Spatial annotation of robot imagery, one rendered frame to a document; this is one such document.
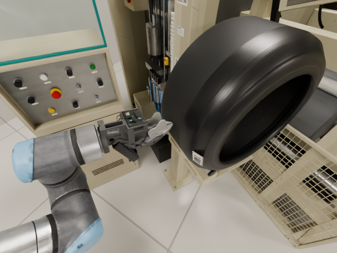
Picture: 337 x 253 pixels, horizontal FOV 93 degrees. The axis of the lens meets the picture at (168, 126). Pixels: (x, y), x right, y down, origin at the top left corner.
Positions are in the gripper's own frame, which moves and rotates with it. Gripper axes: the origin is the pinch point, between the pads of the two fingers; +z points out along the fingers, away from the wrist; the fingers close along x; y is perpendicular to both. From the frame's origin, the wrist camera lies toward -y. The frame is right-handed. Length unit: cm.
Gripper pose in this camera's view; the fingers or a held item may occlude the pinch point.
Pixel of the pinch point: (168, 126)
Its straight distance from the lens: 50.4
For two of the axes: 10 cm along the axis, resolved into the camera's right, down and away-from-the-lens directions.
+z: 8.8, -2.5, 4.1
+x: -4.7, -6.5, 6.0
